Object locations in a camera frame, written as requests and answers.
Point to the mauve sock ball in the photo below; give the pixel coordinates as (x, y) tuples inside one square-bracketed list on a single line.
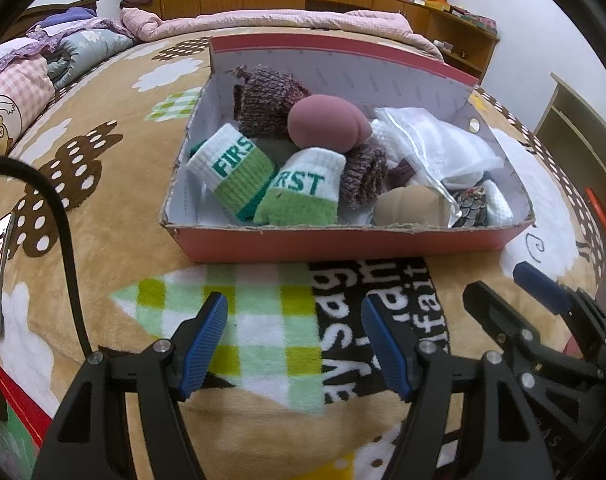
[(323, 125)]

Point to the orange plastic object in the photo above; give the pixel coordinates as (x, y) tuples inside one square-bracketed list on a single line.
[(599, 210)]

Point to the colourful flat boxes stack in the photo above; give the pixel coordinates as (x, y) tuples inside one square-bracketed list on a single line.
[(470, 17)]

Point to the beige sock ball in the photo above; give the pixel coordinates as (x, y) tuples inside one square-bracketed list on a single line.
[(408, 205)]

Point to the maroon knit sock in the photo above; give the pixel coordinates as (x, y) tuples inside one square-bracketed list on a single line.
[(365, 175), (270, 100)]

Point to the orange yellow box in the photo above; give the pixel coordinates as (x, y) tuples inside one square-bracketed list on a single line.
[(435, 0)]

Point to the brown printed blanket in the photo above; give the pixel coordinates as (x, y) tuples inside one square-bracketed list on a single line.
[(108, 210)]

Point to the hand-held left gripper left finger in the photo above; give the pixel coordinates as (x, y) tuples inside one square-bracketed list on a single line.
[(205, 345)]

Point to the lilac pillow with purple frill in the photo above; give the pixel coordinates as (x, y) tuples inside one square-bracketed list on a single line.
[(13, 52)]

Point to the white sock grey band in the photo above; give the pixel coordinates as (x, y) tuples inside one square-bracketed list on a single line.
[(498, 205)]

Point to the dark patterned sock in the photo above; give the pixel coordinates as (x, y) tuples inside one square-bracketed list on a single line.
[(470, 207)]

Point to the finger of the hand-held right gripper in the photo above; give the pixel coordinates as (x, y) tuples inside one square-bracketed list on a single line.
[(493, 310), (540, 285)]

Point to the green sheet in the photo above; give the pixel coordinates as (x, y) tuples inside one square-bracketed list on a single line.
[(23, 430)]

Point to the light wooden shelf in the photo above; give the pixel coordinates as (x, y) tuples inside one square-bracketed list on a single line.
[(573, 120)]

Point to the pink checkered quilt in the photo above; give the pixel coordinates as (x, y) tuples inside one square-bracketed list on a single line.
[(283, 20)]

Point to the white rolled sock maroon band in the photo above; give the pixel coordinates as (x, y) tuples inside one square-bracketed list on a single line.
[(385, 140)]

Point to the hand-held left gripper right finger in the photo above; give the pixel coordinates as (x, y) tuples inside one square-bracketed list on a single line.
[(383, 350)]

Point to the purple cloth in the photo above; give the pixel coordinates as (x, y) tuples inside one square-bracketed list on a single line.
[(68, 15)]

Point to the pink cartoon pillow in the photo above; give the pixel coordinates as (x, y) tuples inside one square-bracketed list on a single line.
[(18, 90)]

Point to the grey blue pillow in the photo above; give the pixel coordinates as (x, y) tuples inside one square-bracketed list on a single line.
[(88, 45)]

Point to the dark wooden headboard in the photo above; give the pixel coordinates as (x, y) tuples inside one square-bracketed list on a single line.
[(53, 5)]

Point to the red cardboard box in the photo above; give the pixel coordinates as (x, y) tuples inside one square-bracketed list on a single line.
[(333, 245)]

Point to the green and white sock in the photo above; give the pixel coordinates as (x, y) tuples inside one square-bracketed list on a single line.
[(303, 192), (233, 175)]

